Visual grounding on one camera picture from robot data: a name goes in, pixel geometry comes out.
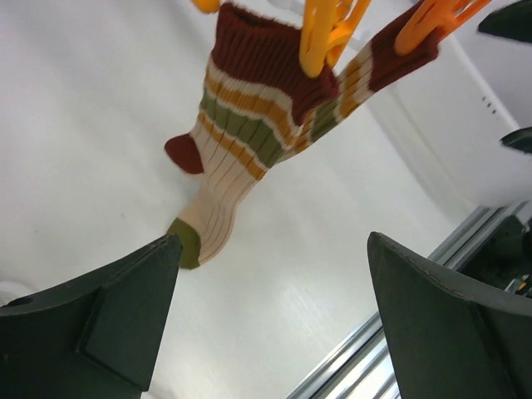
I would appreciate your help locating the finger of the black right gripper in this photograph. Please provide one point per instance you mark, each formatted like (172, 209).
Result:
(449, 335)

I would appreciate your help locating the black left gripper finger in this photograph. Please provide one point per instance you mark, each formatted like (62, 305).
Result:
(95, 336)

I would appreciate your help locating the beige brown patterned sock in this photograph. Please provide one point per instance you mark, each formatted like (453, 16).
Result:
(259, 109)

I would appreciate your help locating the white plastic basket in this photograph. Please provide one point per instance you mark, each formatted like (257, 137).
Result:
(446, 123)

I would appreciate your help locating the yellow orange clothes peg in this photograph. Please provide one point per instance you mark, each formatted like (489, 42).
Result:
(328, 26)

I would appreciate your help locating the orange peg at top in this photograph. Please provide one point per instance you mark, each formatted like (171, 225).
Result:
(207, 6)

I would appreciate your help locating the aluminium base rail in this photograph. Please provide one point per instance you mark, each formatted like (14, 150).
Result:
(492, 246)

